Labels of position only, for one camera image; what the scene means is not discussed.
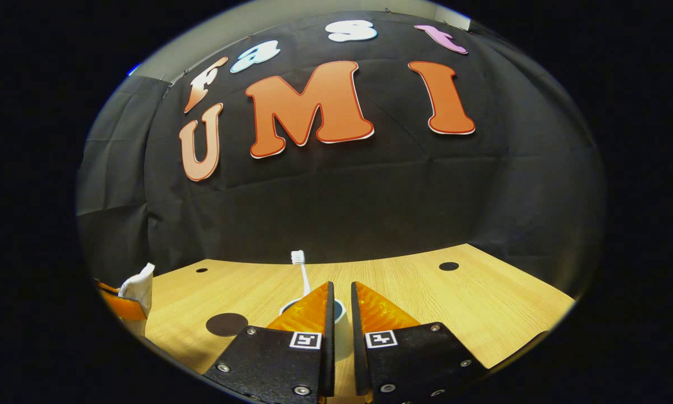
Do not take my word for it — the black backdrop cloth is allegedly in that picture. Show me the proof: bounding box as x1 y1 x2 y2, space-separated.
75 10 607 301

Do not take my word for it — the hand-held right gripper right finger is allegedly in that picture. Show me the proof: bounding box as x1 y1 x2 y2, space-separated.
350 281 489 404

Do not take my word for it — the white toothbrush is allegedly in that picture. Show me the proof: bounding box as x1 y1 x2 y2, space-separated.
290 250 313 299

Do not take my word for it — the wooden desktop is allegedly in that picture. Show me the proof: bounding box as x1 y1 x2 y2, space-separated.
136 242 578 402

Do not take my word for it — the dark round coaster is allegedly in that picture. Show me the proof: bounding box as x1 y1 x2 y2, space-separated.
205 312 250 338

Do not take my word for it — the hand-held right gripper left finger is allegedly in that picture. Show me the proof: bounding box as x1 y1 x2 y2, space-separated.
204 281 336 403

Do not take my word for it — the white toothpaste tube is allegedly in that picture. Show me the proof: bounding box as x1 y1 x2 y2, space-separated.
117 262 156 337

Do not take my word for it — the light blue cup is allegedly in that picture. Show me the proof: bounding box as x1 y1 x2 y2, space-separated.
278 297 349 361

